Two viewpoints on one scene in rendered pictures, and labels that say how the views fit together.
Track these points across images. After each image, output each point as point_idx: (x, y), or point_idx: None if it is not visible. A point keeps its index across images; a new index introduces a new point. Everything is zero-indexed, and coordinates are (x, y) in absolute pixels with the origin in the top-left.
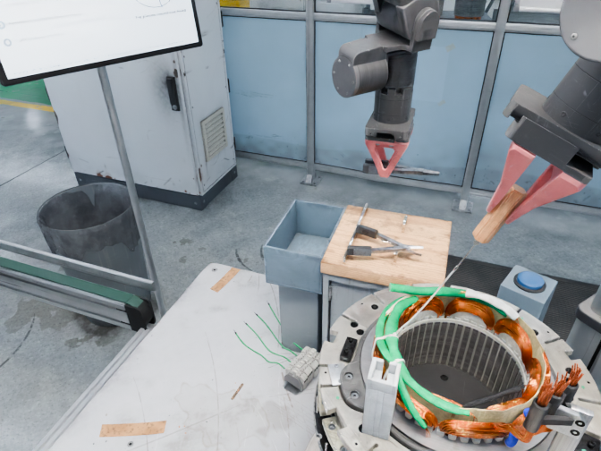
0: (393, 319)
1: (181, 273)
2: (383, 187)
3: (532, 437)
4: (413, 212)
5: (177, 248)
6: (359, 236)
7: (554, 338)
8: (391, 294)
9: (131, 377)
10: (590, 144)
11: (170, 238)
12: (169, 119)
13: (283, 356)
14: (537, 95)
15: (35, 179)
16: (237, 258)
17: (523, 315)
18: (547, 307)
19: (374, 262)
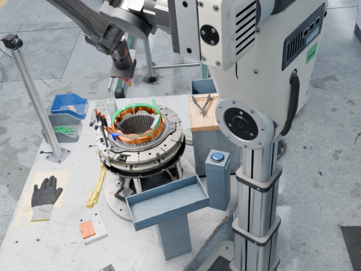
0: (138, 103)
1: (322, 115)
2: None
3: (119, 144)
4: None
5: (341, 102)
6: (211, 100)
7: (164, 150)
8: (168, 111)
9: (166, 100)
10: (112, 65)
11: (347, 94)
12: None
13: (190, 129)
14: (131, 54)
15: (340, 14)
16: (360, 133)
17: (173, 142)
18: (222, 176)
19: (195, 108)
